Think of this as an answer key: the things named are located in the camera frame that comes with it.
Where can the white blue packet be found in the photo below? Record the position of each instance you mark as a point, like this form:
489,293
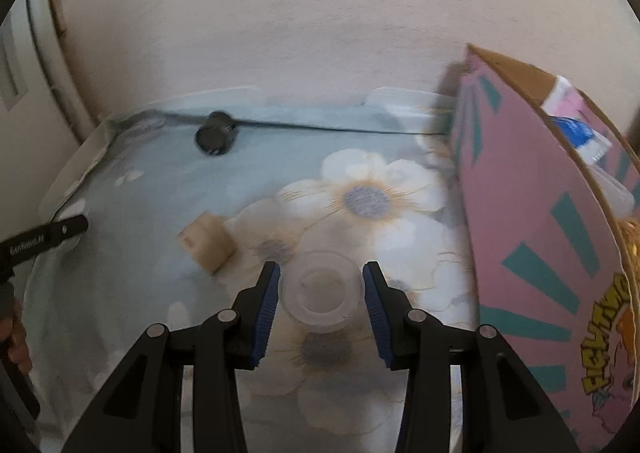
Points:
580,135

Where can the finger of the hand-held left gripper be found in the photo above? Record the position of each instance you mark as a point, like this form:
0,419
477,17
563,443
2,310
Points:
70,228

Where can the white door frame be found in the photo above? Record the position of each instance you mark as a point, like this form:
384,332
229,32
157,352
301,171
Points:
45,58

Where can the black cylinder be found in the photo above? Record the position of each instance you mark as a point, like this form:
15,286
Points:
216,133

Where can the floral cloth desktop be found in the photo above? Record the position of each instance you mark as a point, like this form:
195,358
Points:
175,183

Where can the pink printed cardboard box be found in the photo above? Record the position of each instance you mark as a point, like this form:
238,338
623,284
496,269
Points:
525,233

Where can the clear round lid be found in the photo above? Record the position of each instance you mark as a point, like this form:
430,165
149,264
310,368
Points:
320,293

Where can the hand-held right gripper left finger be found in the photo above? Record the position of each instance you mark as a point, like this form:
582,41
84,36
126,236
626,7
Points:
265,313

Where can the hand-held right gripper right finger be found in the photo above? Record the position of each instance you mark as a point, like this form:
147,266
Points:
376,313

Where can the person's left hand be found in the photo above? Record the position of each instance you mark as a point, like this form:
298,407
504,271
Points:
17,340

